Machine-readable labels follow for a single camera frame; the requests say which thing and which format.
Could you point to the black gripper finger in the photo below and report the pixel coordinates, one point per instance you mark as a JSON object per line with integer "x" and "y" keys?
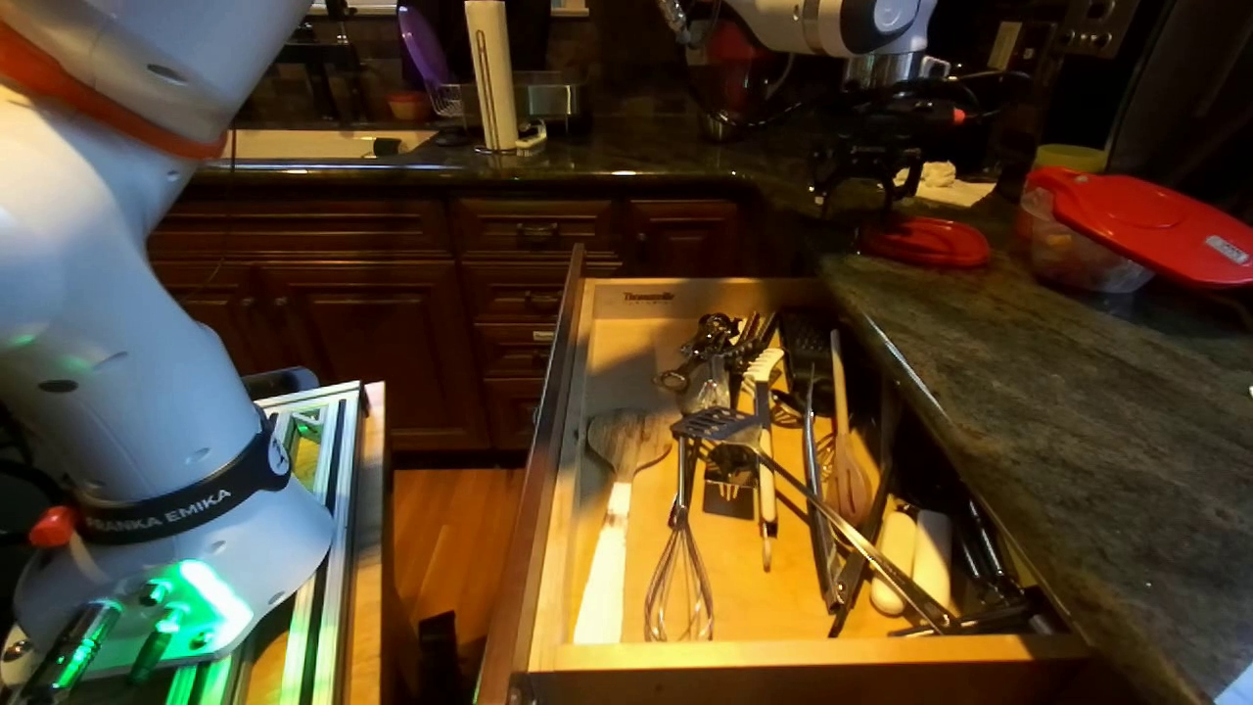
{"x": 924, "y": 202}
{"x": 848, "y": 199}

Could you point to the open wooden drawer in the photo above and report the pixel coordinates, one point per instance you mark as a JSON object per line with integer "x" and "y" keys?
{"x": 731, "y": 590}

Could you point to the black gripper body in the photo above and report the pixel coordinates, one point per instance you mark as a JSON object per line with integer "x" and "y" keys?
{"x": 893, "y": 137}

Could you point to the white upright kitchen stand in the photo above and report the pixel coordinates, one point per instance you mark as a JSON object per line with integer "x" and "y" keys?
{"x": 491, "y": 73}

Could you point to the clear plastic food container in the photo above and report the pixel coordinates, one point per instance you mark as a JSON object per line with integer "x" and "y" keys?
{"x": 1079, "y": 255}

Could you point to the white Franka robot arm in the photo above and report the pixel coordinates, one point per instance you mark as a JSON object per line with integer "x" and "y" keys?
{"x": 103, "y": 328}

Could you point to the orange plastic lid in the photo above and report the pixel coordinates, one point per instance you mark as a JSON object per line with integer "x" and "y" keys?
{"x": 929, "y": 244}

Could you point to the wooden spoon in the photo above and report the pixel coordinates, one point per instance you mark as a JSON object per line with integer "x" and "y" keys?
{"x": 851, "y": 474}

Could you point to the dark wooden base cabinet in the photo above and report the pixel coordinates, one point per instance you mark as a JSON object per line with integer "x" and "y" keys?
{"x": 393, "y": 298}

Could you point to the silver wing corkscrew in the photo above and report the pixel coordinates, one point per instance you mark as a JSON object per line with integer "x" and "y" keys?
{"x": 711, "y": 354}

